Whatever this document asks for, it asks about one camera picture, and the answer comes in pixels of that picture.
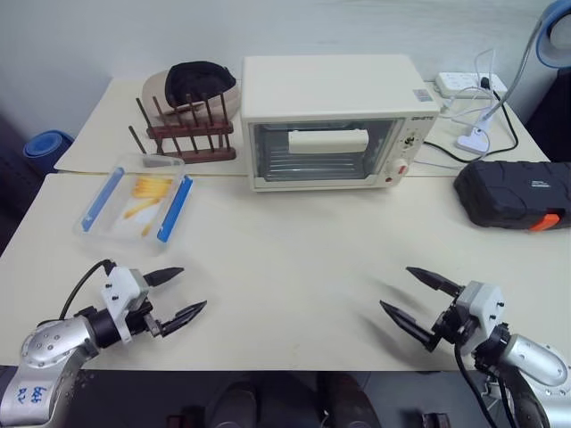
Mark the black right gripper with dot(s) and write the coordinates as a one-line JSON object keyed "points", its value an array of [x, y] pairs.
{"points": [[455, 323]]}

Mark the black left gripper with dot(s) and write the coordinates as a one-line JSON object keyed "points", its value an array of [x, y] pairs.
{"points": [[143, 318]]}

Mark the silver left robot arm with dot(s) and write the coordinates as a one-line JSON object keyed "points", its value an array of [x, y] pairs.
{"points": [[49, 343]]}

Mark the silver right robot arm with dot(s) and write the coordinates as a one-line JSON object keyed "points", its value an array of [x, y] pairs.
{"points": [[535, 356]]}

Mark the clear container with fries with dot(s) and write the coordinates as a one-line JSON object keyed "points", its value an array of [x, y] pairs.
{"points": [[96, 236]]}

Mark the cream toaster oven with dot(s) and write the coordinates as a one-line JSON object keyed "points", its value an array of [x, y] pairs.
{"points": [[330, 89]]}

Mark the short yellow french fry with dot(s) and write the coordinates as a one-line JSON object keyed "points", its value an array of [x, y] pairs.
{"points": [[147, 230]]}

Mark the blue container clip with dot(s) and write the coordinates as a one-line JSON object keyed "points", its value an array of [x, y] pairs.
{"points": [[103, 196], [175, 207]]}

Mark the long yellow french fry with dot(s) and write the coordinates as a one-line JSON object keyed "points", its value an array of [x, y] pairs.
{"points": [[140, 209]]}

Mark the small grey flat object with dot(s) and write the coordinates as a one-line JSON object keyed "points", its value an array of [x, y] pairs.
{"points": [[160, 162]]}

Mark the black tool case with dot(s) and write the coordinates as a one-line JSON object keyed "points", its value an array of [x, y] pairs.
{"points": [[504, 191]]}

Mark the dark wooden peg rack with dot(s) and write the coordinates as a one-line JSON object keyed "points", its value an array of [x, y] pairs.
{"points": [[192, 153]]}

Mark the orange case latch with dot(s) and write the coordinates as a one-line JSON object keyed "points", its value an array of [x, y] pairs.
{"points": [[544, 223]]}

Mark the white clip lamp base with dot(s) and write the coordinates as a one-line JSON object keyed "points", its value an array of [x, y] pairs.
{"points": [[473, 140]]}

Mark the beige bowl with black cloth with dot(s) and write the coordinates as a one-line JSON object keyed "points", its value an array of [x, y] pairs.
{"points": [[196, 80]]}

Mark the white power strip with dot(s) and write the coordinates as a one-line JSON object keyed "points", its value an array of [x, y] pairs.
{"points": [[459, 82]]}

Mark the black power plug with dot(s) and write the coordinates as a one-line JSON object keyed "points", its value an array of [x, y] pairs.
{"points": [[485, 82]]}

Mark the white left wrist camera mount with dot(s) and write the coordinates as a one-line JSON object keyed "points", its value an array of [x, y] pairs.
{"points": [[118, 290]]}

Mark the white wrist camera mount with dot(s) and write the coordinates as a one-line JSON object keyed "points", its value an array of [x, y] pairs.
{"points": [[118, 290], [484, 303]]}

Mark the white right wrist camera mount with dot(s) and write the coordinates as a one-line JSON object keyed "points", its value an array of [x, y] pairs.
{"points": [[484, 303]]}

